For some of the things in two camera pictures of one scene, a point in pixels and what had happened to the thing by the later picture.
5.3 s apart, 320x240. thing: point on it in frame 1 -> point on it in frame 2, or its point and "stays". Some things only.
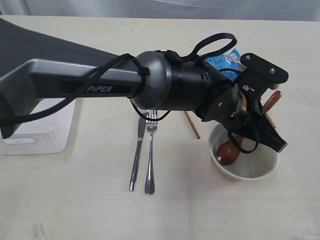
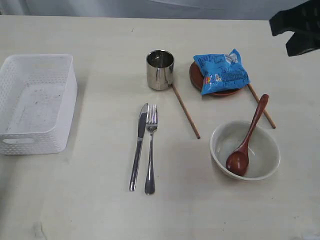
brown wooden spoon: [226, 153] -> [237, 162]
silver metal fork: [149, 179] stays
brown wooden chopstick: [270, 119] stays
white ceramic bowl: [250, 166] stays
